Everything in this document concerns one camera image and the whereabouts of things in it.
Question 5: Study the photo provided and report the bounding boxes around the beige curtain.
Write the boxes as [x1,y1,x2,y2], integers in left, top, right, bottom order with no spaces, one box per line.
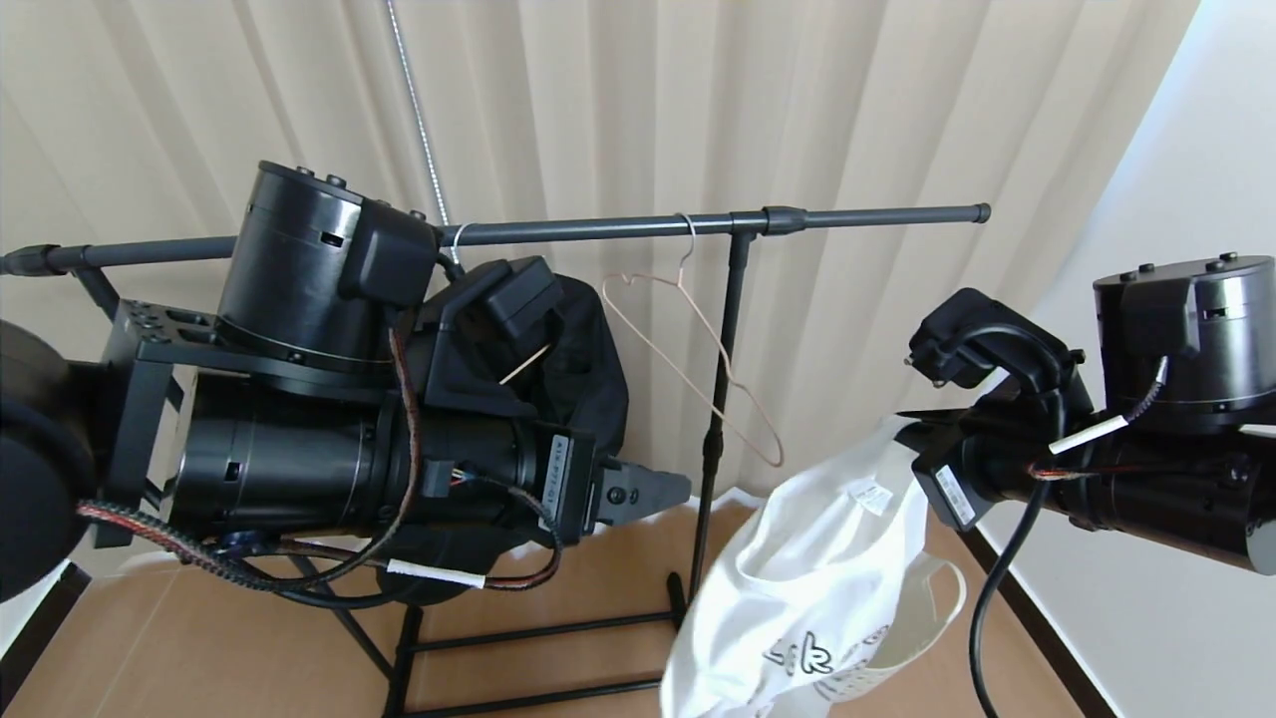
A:
[0,0,1202,579]

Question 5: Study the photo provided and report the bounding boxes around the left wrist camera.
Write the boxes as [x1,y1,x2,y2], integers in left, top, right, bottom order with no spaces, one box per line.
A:
[427,255,565,420]

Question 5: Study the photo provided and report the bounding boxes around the white laundry basket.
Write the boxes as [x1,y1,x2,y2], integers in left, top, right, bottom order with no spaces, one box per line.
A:
[827,556,968,704]

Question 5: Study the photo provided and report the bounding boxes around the black clothes rack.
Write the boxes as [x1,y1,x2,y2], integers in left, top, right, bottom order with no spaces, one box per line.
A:
[0,202,991,718]

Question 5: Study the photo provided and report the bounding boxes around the pink clothes hanger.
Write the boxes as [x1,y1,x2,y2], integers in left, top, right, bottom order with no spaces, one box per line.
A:
[601,212,786,470]
[452,223,552,386]

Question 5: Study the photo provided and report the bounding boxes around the white printed tank top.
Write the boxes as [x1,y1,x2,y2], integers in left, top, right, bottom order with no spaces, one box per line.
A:
[660,417,968,718]

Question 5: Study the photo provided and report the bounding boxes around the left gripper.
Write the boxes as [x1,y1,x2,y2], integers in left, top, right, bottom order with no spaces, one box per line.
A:
[419,414,693,545]

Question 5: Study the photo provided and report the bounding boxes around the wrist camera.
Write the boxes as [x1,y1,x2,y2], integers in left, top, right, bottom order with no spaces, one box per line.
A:
[905,287,1090,420]
[427,255,565,420]

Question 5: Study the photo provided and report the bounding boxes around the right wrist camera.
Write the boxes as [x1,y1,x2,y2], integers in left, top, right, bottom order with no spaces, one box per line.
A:
[905,287,1090,420]

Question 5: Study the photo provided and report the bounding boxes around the black shorts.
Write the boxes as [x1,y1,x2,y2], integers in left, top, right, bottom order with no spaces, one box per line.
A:
[374,269,630,606]

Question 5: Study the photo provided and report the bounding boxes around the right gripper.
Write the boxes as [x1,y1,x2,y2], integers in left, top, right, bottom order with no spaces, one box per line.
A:
[911,403,1074,531]

